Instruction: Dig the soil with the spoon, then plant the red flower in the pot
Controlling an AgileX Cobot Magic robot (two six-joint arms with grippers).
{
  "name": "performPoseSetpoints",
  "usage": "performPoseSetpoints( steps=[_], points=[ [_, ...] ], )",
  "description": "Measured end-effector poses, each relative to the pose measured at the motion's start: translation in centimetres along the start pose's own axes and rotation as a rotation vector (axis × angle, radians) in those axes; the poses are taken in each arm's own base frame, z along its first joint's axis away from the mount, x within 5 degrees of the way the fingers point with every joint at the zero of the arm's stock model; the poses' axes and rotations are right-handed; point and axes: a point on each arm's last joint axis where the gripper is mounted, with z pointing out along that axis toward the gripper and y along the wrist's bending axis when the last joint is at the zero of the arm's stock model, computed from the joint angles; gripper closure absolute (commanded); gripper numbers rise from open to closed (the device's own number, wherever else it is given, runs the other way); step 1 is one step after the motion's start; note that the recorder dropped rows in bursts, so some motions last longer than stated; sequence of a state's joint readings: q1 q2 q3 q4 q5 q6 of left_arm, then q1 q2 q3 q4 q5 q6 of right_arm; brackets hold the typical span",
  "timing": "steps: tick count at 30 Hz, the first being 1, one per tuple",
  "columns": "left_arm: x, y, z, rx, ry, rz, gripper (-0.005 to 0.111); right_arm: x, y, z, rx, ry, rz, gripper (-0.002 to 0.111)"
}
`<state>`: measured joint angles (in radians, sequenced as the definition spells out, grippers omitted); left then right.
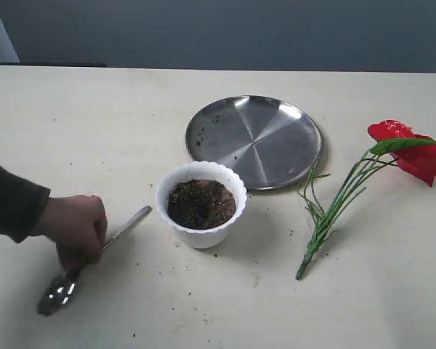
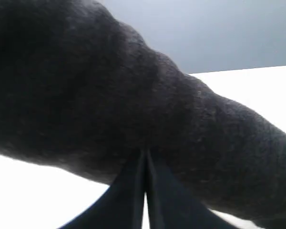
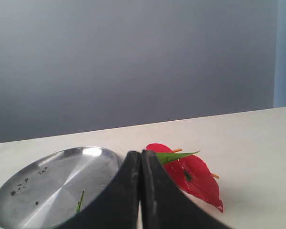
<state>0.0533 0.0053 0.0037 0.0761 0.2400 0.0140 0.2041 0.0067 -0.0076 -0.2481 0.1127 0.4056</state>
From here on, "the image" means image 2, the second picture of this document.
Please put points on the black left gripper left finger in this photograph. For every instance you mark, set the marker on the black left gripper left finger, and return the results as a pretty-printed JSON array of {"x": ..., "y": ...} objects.
[{"x": 121, "y": 205}]

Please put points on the black fuzzy sleeve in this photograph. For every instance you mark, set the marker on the black fuzzy sleeve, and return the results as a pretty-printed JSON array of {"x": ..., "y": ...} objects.
[{"x": 80, "y": 90}]

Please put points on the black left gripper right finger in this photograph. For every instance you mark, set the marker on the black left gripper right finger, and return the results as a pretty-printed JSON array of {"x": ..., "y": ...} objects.
[{"x": 170, "y": 205}]

